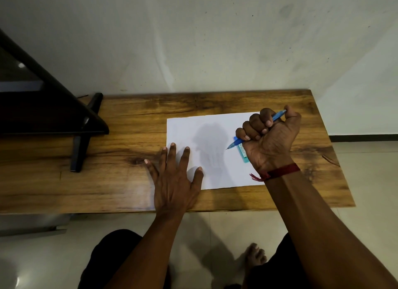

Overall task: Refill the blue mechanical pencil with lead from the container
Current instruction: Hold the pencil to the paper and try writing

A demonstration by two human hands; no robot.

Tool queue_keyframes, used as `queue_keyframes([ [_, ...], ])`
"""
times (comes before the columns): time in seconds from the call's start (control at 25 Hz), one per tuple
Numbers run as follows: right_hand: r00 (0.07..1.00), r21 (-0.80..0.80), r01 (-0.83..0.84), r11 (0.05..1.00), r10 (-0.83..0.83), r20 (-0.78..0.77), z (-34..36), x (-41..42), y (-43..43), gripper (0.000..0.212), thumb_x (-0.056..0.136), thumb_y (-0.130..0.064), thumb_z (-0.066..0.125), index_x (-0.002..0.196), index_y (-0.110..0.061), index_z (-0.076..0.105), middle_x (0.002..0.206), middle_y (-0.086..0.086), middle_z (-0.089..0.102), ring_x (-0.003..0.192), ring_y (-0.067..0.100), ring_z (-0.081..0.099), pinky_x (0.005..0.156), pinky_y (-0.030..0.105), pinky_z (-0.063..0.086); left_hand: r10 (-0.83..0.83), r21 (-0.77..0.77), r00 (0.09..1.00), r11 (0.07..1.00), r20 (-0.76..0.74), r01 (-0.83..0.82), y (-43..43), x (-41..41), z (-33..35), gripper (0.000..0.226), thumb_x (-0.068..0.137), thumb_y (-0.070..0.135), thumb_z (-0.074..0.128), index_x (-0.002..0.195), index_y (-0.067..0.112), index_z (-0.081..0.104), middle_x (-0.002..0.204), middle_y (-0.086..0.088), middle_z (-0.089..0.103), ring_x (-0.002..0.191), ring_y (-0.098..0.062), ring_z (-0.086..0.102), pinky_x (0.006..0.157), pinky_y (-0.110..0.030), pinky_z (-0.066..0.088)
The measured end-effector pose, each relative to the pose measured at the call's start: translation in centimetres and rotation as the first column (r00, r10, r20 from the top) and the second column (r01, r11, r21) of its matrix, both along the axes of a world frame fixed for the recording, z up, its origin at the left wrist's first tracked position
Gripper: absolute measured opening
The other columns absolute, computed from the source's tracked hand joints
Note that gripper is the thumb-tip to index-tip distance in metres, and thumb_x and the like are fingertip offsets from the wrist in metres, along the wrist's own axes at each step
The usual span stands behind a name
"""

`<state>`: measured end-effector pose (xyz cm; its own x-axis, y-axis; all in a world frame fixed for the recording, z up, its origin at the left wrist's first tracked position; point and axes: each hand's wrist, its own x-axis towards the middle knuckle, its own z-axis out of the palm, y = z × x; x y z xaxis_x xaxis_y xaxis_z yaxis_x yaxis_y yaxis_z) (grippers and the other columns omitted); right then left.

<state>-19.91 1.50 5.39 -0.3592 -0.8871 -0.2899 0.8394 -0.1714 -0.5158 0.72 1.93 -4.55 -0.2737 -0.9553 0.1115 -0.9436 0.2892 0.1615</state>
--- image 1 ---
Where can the person's right hand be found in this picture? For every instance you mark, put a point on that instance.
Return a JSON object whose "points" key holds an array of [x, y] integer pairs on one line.
{"points": [[273, 145]]}

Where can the person's left hand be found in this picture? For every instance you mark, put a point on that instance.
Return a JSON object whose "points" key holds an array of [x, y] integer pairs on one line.
{"points": [[172, 192]]}

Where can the person's left thumb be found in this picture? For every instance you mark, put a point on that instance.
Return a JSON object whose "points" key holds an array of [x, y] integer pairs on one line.
{"points": [[197, 178]]}

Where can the person's right middle finger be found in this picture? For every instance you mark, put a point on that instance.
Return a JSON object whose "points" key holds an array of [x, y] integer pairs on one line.
{"points": [[257, 124]]}

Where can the person's left middle finger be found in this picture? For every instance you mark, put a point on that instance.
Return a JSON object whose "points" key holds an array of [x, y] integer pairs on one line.
{"points": [[172, 157]]}

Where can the person's right thumb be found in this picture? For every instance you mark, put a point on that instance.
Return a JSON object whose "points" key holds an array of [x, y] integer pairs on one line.
{"points": [[293, 117]]}

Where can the person's left little finger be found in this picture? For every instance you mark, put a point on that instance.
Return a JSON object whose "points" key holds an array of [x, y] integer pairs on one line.
{"points": [[151, 170]]}

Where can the person's right little finger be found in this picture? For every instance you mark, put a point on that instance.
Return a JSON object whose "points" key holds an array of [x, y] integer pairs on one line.
{"points": [[242, 134]]}

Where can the blue pen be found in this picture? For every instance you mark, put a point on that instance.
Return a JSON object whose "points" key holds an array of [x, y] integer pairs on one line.
{"points": [[279, 114]]}

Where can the white paper sheet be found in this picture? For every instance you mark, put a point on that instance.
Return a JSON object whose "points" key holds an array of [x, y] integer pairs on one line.
{"points": [[199, 133]]}

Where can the person's right forearm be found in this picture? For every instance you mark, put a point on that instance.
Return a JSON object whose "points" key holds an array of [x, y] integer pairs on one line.
{"points": [[320, 232]]}

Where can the person's left forearm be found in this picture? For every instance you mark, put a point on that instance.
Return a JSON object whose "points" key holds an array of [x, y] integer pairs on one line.
{"points": [[149, 254]]}

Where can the teal eraser with white label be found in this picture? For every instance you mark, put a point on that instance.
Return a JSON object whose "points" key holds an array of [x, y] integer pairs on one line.
{"points": [[243, 152]]}

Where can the red thread wristband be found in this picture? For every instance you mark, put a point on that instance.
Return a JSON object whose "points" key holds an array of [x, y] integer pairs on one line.
{"points": [[281, 171]]}

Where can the black screen stand foot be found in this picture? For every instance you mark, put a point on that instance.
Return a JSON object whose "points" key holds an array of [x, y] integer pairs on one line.
{"points": [[81, 148]]}

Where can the person's bare foot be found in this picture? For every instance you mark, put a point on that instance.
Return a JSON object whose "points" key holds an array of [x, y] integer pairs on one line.
{"points": [[254, 256]]}

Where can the black shorts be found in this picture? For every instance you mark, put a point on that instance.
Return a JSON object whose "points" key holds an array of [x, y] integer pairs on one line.
{"points": [[108, 260]]}

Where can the black flat screen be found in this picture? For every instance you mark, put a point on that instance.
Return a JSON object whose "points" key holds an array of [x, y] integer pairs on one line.
{"points": [[40, 108]]}

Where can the grey metal table frame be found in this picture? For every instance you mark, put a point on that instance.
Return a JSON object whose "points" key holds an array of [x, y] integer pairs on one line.
{"points": [[31, 223]]}

